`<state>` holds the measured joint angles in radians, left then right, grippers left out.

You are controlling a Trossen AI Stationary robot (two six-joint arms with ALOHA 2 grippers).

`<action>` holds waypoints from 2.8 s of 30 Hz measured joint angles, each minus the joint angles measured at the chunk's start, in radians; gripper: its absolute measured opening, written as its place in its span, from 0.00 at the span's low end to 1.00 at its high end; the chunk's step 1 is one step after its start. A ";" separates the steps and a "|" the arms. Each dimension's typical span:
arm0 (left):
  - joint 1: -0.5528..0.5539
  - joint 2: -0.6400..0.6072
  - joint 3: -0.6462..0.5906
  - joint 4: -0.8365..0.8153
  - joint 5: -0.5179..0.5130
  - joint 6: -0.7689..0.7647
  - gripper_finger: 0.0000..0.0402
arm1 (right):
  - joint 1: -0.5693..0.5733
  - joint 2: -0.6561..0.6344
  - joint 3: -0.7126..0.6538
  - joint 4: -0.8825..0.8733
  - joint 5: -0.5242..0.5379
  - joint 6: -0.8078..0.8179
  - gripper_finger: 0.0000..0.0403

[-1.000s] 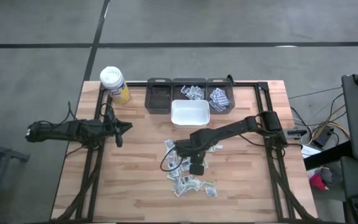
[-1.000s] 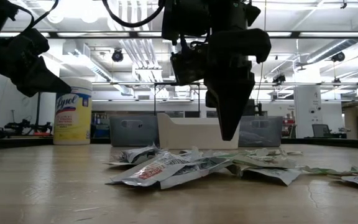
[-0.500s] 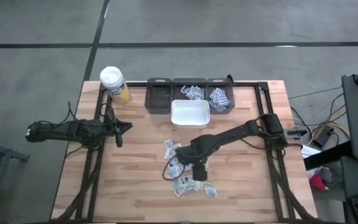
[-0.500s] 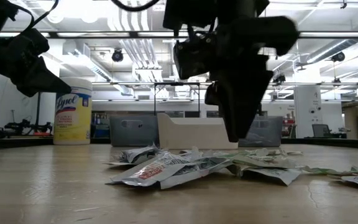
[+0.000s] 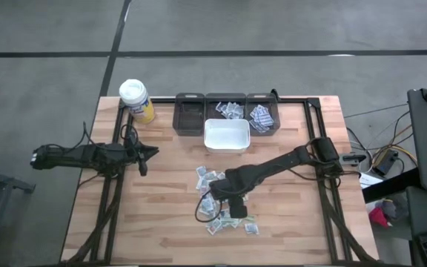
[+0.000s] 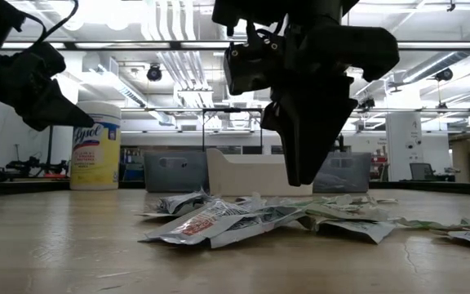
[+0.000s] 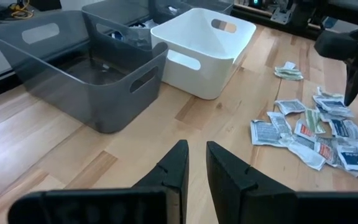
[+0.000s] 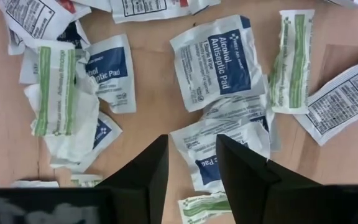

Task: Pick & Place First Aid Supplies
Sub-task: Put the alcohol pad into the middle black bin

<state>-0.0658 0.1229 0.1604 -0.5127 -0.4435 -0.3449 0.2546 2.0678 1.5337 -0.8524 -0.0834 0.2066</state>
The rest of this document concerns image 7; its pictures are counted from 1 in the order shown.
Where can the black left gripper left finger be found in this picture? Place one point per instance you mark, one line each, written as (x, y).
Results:
(154, 202)

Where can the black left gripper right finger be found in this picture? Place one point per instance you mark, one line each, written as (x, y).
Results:
(244, 205)

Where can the white blue print packet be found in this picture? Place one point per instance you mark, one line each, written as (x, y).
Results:
(332, 105)

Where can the white drug facts packet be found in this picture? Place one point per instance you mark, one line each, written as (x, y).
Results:
(306, 154)
(264, 133)
(280, 124)
(291, 106)

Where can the white packet red label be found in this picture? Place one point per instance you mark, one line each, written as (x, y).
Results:
(325, 152)
(304, 130)

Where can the translucent grey plastic bin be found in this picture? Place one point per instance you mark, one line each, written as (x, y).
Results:
(104, 109)
(160, 17)
(120, 53)

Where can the white plastic bin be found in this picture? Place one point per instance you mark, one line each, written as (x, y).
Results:
(197, 77)

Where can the black rectangular box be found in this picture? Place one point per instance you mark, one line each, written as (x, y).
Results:
(45, 3)

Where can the grey metal bracket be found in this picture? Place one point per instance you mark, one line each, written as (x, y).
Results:
(280, 15)

